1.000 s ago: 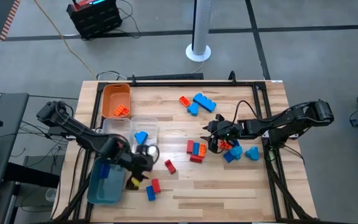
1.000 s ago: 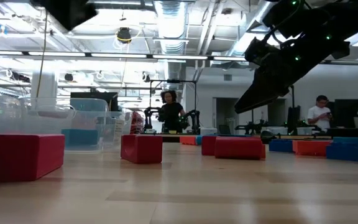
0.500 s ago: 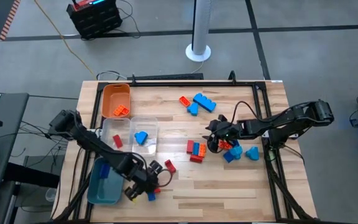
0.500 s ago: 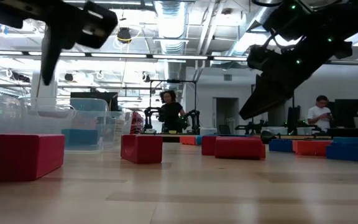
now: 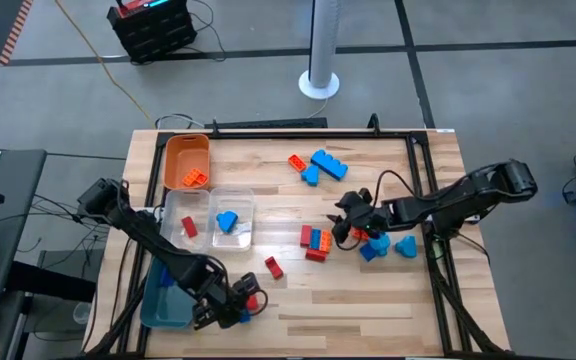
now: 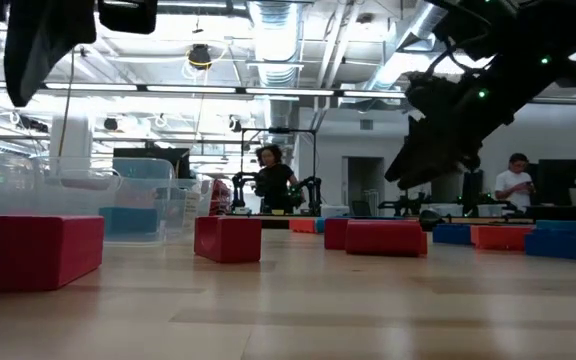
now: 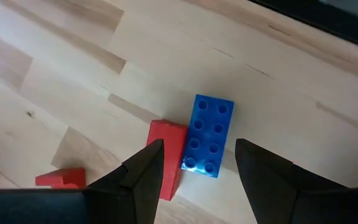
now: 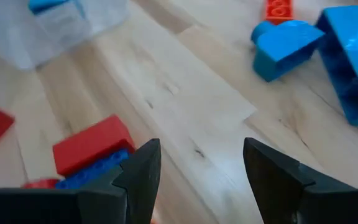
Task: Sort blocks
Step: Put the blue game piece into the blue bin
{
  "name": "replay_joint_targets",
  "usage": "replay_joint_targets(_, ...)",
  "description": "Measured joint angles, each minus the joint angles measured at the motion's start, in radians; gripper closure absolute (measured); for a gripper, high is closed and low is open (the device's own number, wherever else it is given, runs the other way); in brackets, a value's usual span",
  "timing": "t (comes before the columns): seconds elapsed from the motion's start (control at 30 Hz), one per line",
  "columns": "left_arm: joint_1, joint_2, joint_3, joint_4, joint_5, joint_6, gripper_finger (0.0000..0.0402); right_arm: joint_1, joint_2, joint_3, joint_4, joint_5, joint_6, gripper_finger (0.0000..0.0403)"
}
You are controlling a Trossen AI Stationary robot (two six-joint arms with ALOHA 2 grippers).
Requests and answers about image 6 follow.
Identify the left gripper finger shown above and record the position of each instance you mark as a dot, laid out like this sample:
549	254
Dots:
43	40

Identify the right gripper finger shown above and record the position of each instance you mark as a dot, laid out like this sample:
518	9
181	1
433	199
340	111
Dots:
433	150

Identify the red toy block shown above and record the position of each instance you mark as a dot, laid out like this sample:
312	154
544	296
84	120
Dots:
233	240
385	239
33	252
335	234

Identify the orange toy block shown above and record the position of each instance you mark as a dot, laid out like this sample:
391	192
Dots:
500	238
303	226

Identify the black background robot arm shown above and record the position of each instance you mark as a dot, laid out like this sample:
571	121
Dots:
403	204
313	187
240	187

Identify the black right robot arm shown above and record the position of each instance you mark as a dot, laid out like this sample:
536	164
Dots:
558	45

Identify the black round object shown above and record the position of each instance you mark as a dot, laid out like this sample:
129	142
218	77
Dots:
430	216

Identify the person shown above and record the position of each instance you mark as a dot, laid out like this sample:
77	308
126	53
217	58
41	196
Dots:
512	185
274	182

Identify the white pillar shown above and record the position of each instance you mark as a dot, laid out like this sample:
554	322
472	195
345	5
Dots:
70	140

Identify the black monitor bank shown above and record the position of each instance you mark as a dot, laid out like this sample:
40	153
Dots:
563	180

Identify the white box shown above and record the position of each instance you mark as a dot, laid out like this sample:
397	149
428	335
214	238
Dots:
334	210

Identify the black monitor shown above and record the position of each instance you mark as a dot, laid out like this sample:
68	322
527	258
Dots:
143	152

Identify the black round ceiling device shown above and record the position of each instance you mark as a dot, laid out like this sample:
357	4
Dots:
200	56

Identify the red equipment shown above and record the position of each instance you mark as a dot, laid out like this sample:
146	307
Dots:
220	197

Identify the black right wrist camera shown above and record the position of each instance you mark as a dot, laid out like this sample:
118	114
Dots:
428	92

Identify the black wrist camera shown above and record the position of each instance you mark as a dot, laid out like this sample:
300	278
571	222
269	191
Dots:
428	92
128	15

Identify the grey overhead rail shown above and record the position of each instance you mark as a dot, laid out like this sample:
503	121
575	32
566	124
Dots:
568	101

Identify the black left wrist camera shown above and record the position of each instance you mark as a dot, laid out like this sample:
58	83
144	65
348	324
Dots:
128	15

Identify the silver ventilation duct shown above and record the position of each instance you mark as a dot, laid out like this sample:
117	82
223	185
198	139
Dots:
418	30
275	30

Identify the black station frame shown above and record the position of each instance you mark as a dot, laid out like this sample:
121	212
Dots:
278	130

